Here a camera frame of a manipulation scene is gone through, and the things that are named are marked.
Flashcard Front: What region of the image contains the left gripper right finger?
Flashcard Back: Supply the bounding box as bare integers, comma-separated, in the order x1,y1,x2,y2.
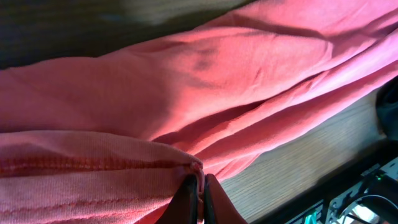
204,174,248,224

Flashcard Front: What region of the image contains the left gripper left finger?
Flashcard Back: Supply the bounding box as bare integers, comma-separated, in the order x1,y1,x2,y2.
155,175,198,224

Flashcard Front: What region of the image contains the red printed t-shirt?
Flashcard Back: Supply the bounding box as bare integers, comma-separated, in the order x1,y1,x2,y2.
1,0,397,223

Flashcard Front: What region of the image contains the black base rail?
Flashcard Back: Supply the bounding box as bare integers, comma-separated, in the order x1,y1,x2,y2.
256,139,397,223

